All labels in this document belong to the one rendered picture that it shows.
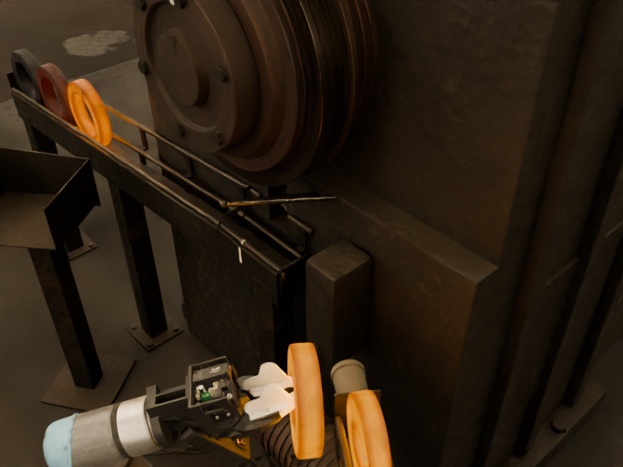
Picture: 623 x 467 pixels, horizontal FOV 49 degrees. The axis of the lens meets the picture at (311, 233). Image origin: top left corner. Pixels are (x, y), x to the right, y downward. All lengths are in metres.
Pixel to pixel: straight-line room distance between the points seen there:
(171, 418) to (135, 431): 0.05
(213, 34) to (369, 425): 0.59
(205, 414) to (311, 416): 0.14
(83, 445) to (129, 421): 0.07
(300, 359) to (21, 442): 1.28
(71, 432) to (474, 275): 0.62
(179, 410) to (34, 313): 1.51
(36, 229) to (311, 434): 1.00
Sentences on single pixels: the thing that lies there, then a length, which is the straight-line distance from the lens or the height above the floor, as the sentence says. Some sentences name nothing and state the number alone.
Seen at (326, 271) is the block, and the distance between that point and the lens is 1.18.
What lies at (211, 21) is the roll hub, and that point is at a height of 1.22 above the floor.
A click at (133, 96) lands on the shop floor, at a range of 3.53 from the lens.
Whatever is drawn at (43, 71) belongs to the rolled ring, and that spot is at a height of 0.75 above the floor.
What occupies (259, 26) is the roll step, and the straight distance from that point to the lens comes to 1.01.
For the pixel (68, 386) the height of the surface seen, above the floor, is 0.01.
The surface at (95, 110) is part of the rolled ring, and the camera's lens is 1.86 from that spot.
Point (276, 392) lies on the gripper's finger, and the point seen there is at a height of 0.87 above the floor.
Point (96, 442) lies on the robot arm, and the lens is 0.98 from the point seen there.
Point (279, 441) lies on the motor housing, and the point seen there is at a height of 0.50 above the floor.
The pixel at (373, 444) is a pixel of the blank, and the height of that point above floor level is 0.77.
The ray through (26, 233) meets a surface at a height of 0.60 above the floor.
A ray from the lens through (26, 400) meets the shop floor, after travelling 2.16.
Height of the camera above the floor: 1.59
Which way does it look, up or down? 39 degrees down
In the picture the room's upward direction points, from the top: straight up
